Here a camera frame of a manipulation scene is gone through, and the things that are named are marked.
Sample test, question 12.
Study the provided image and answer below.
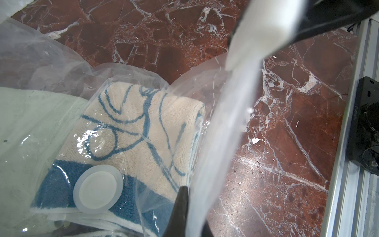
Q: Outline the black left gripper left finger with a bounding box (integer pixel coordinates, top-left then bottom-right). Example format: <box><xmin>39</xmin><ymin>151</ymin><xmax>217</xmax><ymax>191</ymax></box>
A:
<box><xmin>163</xmin><ymin>186</ymin><xmax>189</xmax><ymax>237</ymax></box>

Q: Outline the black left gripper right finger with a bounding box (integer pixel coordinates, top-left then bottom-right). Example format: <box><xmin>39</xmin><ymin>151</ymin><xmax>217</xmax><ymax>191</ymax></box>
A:
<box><xmin>201</xmin><ymin>221</ymin><xmax>214</xmax><ymax>237</ymax></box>

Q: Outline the blue white striped towel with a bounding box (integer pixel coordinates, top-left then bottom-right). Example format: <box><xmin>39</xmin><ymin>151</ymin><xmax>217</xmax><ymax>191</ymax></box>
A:
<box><xmin>31</xmin><ymin>82</ymin><xmax>205</xmax><ymax>237</ymax></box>

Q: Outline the clear plastic vacuum bag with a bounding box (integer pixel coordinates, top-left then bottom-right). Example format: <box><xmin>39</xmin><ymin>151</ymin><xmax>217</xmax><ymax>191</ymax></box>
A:
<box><xmin>1</xmin><ymin>19</ymin><xmax>260</xmax><ymax>237</ymax></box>

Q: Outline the cream towel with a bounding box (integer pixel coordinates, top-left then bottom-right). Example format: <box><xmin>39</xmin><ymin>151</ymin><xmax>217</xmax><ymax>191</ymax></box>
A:
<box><xmin>1</xmin><ymin>87</ymin><xmax>88</xmax><ymax>229</ymax></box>

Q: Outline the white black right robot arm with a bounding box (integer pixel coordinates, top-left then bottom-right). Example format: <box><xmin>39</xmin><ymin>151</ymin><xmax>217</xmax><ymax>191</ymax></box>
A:
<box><xmin>226</xmin><ymin>1</ymin><xmax>379</xmax><ymax>71</ymax></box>

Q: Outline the white vacuum bag valve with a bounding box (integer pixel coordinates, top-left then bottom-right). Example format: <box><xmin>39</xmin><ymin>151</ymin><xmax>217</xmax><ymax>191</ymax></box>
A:
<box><xmin>73</xmin><ymin>165</ymin><xmax>124</xmax><ymax>214</ymax></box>

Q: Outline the aluminium frame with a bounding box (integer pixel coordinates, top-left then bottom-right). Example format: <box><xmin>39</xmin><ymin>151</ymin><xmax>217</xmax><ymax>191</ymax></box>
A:
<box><xmin>321</xmin><ymin>14</ymin><xmax>379</xmax><ymax>237</ymax></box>

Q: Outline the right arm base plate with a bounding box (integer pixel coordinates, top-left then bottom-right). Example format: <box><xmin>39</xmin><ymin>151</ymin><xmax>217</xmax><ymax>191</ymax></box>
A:
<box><xmin>346</xmin><ymin>77</ymin><xmax>379</xmax><ymax>175</ymax></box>

